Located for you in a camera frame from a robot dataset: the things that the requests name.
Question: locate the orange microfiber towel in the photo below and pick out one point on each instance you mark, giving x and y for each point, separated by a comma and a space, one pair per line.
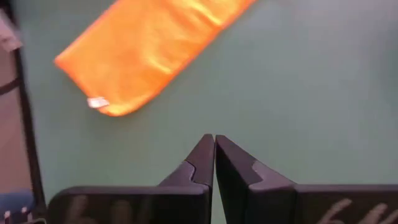
149, 53

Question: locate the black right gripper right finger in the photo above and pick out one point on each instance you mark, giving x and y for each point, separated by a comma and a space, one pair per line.
248, 189

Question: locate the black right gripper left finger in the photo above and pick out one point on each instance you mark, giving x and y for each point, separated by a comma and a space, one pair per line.
189, 186

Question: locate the black aluminium table frame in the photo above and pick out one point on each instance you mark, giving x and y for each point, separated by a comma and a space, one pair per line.
29, 130

